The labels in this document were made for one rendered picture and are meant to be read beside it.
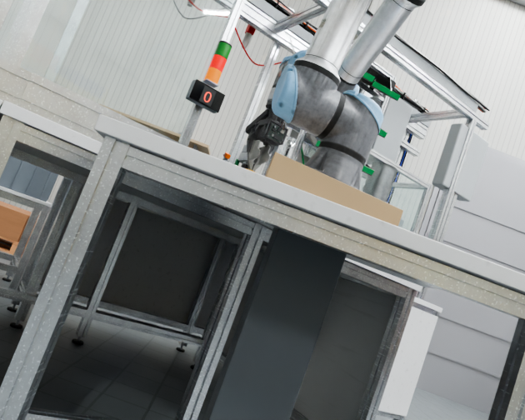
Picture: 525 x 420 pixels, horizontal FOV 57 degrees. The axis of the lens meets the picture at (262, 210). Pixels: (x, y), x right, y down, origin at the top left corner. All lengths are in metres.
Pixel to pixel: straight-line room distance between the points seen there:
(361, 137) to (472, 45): 6.15
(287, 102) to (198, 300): 2.39
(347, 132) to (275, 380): 0.56
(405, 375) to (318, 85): 2.34
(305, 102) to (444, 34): 6.10
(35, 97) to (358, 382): 1.52
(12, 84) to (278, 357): 0.90
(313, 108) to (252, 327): 0.50
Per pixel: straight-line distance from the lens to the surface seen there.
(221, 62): 1.81
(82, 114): 1.36
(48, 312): 0.91
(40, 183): 3.38
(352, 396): 2.08
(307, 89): 1.10
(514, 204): 6.91
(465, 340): 6.63
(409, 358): 3.16
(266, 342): 1.06
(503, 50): 7.42
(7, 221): 5.16
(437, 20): 7.19
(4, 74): 1.36
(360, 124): 1.14
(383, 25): 1.35
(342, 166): 1.10
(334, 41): 1.16
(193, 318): 3.36
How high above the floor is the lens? 0.71
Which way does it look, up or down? 6 degrees up
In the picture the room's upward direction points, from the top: 20 degrees clockwise
